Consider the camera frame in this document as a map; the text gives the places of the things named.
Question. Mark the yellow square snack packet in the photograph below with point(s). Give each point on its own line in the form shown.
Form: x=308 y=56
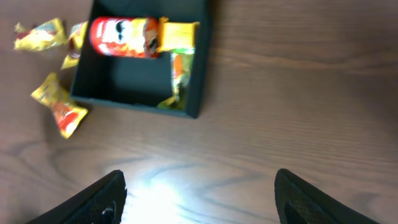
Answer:
x=176 y=35

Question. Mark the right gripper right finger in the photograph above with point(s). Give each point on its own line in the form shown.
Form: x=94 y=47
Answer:
x=298 y=201

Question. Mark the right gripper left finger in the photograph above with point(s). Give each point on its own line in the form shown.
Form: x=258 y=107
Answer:
x=101 y=202

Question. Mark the dark green open box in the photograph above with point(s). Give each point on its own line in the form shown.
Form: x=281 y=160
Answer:
x=137 y=83

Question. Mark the green yellow snack packet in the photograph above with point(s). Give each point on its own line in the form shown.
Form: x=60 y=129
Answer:
x=181 y=61

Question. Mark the yellow chocolate snack packet left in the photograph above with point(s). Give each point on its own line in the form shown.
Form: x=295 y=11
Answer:
x=47 y=35

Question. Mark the yellow chocolate snack packet upright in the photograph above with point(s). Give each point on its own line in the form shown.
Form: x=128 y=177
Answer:
x=75 y=43

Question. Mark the red Pringles can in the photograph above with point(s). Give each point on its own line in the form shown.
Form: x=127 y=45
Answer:
x=125 y=36

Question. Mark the yellow orange snack packet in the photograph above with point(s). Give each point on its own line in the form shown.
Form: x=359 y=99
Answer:
x=66 y=112

